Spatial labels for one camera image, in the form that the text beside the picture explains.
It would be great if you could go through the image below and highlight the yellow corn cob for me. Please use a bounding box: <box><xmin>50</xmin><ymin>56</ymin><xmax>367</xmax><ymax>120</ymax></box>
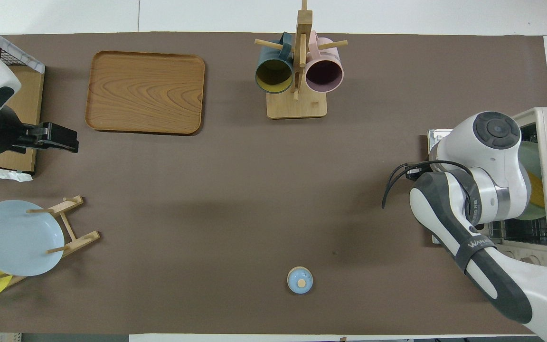
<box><xmin>528</xmin><ymin>171</ymin><xmax>546</xmax><ymax>209</ymax></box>

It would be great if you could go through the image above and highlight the dark blue mug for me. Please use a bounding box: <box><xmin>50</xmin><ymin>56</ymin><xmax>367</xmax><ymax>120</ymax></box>
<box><xmin>255</xmin><ymin>32</ymin><xmax>294</xmax><ymax>94</ymax></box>

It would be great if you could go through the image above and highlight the pink mug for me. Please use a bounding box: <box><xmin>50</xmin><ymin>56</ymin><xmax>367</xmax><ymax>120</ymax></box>
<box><xmin>305</xmin><ymin>31</ymin><xmax>344</xmax><ymax>94</ymax></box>

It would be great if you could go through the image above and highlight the wooden plate rack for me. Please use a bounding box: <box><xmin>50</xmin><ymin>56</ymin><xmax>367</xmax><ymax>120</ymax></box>
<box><xmin>0</xmin><ymin>195</ymin><xmax>101</xmax><ymax>288</ymax></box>

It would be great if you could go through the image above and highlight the wooden shelf with wire basket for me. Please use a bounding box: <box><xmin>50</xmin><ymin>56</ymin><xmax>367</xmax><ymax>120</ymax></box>
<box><xmin>0</xmin><ymin>19</ymin><xmax>46</xmax><ymax>182</ymax></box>

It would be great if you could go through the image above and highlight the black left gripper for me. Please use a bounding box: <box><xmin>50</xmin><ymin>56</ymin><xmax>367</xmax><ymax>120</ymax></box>
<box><xmin>0</xmin><ymin>106</ymin><xmax>79</xmax><ymax>156</ymax></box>

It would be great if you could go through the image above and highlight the brown table mat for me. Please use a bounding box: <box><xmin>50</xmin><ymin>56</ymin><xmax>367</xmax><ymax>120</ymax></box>
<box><xmin>0</xmin><ymin>32</ymin><xmax>547</xmax><ymax>335</ymax></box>

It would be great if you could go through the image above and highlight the light blue plate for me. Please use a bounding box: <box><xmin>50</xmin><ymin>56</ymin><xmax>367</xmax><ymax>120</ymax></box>
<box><xmin>0</xmin><ymin>200</ymin><xmax>65</xmax><ymax>277</ymax></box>

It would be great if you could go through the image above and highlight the wooden mug tree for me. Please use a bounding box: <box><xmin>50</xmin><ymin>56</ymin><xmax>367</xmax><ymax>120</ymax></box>
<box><xmin>255</xmin><ymin>0</ymin><xmax>349</xmax><ymax>119</ymax></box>

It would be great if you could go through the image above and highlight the wooden serving tray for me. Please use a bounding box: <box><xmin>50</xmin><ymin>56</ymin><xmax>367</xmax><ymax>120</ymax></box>
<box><xmin>85</xmin><ymin>51</ymin><xmax>206</xmax><ymax>136</ymax></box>

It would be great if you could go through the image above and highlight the small blue wooden-knob lid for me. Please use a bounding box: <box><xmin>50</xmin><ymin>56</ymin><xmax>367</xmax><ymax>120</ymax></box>
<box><xmin>287</xmin><ymin>266</ymin><xmax>313</xmax><ymax>294</ymax></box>

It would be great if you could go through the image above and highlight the toaster oven glass door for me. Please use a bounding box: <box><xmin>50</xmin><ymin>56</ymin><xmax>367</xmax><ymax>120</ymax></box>
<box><xmin>427</xmin><ymin>128</ymin><xmax>455</xmax><ymax>246</ymax></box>

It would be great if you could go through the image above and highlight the light green plate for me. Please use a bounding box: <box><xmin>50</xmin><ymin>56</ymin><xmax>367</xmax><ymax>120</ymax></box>
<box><xmin>519</xmin><ymin>140</ymin><xmax>547</xmax><ymax>221</ymax></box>

